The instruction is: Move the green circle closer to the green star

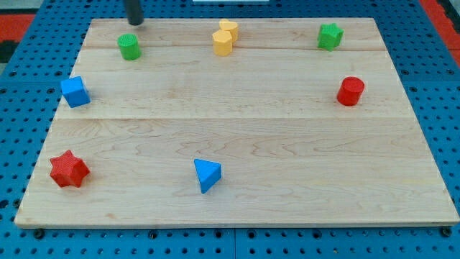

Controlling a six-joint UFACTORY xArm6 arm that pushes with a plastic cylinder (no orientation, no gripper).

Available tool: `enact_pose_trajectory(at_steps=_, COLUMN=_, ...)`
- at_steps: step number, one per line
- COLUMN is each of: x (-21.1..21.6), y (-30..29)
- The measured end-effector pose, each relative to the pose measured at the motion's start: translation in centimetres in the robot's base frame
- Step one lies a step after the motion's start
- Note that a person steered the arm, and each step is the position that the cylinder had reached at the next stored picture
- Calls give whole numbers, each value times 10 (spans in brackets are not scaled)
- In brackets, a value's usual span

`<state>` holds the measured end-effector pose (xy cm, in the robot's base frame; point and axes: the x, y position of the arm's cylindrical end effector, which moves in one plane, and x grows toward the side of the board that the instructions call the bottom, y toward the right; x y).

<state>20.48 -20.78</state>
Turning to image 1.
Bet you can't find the blue triangle block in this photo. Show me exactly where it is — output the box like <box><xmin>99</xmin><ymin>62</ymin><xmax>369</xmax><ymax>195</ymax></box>
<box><xmin>193</xmin><ymin>159</ymin><xmax>222</xmax><ymax>194</ymax></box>

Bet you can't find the red star block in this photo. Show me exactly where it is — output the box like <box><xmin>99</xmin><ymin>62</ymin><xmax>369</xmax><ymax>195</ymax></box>
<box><xmin>50</xmin><ymin>150</ymin><xmax>90</xmax><ymax>188</ymax></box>

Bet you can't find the light wooden board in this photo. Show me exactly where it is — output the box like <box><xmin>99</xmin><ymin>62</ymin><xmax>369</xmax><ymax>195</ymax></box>
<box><xmin>15</xmin><ymin>18</ymin><xmax>459</xmax><ymax>229</ymax></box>

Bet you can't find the red cylinder block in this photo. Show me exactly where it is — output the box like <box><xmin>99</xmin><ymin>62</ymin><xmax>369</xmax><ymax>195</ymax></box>
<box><xmin>336</xmin><ymin>76</ymin><xmax>365</xmax><ymax>106</ymax></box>

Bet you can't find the blue cube block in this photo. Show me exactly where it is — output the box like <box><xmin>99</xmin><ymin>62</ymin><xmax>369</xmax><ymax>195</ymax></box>
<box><xmin>60</xmin><ymin>76</ymin><xmax>91</xmax><ymax>108</ymax></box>

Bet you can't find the green star block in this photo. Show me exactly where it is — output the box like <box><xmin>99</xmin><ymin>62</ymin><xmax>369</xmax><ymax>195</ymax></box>
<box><xmin>317</xmin><ymin>23</ymin><xmax>344</xmax><ymax>51</ymax></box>

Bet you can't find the yellow heart block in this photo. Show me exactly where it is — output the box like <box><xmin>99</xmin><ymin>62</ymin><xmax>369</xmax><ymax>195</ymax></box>
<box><xmin>219</xmin><ymin>19</ymin><xmax>239</xmax><ymax>42</ymax></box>

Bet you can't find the green cylinder block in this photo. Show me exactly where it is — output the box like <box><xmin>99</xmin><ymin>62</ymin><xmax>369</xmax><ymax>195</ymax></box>
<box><xmin>117</xmin><ymin>34</ymin><xmax>142</xmax><ymax>60</ymax></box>

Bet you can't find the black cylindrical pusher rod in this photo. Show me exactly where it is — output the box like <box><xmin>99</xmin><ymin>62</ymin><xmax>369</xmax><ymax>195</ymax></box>
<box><xmin>123</xmin><ymin>0</ymin><xmax>144</xmax><ymax>26</ymax></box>

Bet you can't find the yellow hexagon block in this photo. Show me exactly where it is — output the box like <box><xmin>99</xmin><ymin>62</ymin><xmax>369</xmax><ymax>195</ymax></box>
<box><xmin>212</xmin><ymin>29</ymin><xmax>233</xmax><ymax>56</ymax></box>

